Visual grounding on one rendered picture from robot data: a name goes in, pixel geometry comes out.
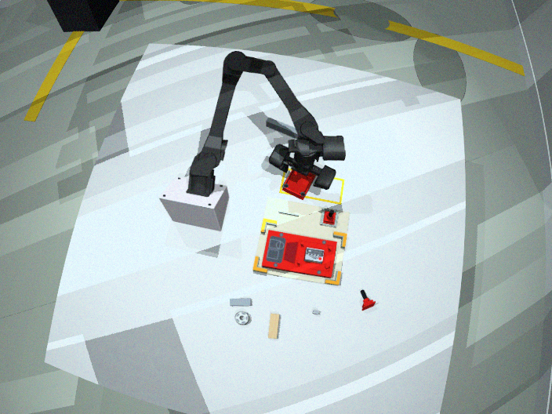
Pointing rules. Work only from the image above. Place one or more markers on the tan flat bar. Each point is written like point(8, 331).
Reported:
point(273, 330)

